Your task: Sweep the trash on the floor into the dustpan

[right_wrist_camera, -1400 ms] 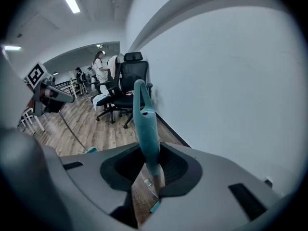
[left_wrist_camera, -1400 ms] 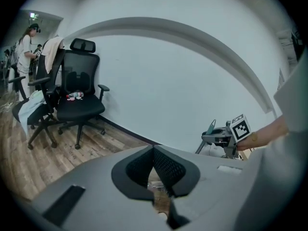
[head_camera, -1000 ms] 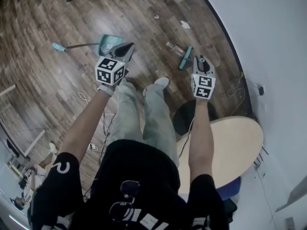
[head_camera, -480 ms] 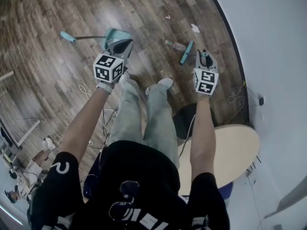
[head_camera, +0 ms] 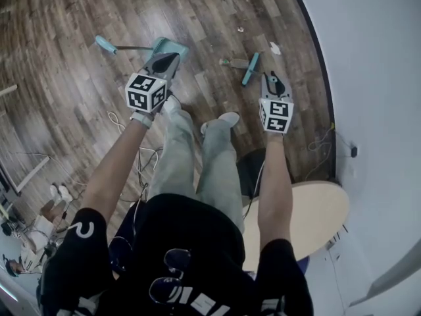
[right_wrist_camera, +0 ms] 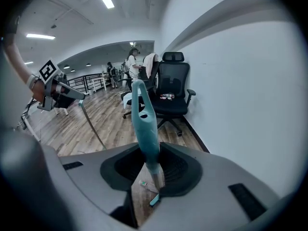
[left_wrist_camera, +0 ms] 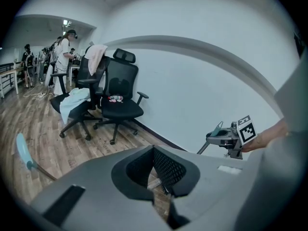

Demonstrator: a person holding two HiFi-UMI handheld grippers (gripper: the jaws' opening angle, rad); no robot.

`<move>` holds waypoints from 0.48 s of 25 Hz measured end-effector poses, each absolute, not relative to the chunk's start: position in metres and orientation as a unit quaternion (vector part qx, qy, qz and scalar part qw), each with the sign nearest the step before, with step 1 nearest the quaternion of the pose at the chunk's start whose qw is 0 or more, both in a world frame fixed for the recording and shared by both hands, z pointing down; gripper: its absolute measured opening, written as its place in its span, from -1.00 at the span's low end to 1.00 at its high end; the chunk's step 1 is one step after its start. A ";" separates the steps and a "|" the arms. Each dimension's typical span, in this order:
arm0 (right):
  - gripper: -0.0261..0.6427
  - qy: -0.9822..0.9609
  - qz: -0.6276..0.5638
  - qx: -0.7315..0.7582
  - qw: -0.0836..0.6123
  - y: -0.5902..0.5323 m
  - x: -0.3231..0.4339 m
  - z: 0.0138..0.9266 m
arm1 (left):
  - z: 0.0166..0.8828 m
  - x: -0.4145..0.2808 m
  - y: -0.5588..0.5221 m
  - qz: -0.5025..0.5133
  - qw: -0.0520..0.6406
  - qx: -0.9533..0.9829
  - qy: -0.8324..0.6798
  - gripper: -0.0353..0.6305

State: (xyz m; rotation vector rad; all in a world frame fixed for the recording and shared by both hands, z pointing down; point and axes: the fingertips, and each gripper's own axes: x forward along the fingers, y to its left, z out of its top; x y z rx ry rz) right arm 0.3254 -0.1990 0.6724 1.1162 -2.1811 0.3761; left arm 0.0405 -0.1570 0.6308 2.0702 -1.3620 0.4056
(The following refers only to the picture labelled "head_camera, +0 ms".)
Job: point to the person's right forearm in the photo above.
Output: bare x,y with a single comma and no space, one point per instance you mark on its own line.
274,189

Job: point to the eyeglasses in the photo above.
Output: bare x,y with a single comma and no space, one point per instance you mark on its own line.
171,275

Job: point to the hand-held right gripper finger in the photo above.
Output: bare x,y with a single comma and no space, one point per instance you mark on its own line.
264,87
287,95

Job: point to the white table frame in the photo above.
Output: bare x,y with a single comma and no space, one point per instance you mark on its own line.
33,171

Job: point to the black wall adapter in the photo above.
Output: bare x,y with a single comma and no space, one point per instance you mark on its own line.
354,151

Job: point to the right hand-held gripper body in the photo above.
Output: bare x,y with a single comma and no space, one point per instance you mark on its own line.
276,115

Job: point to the teal dustpan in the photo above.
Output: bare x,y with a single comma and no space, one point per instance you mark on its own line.
169,46

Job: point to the teal broom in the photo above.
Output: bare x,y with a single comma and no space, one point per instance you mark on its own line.
250,69

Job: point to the person's left forearm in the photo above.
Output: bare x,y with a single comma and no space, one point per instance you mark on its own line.
112,173

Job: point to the person's grey trousers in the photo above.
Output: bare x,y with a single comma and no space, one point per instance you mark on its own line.
217,170

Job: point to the grey wristband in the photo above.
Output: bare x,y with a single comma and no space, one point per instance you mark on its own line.
142,118

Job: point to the person's black t-shirt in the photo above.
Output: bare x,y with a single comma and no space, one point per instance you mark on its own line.
184,249

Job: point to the round wooden table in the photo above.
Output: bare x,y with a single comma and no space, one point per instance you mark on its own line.
315,222

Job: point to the person's left shoe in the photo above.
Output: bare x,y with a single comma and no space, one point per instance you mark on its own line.
171,105

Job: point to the white sneaker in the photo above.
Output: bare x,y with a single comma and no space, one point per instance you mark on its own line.
55,189
65,195

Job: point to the person's right shoe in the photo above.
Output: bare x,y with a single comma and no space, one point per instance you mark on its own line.
227,118

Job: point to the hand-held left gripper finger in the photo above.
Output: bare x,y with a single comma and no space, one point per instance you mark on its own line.
147,68
172,74

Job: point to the clear plastic bottle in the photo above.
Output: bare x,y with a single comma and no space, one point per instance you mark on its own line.
237,63

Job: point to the white paper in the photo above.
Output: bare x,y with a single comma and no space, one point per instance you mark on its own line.
275,48

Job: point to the black round table base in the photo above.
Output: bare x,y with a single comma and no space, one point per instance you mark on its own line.
250,170

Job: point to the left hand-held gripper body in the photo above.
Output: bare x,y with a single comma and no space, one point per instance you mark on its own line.
144,92

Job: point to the person's shoe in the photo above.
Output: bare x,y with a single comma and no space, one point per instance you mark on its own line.
227,118
171,105

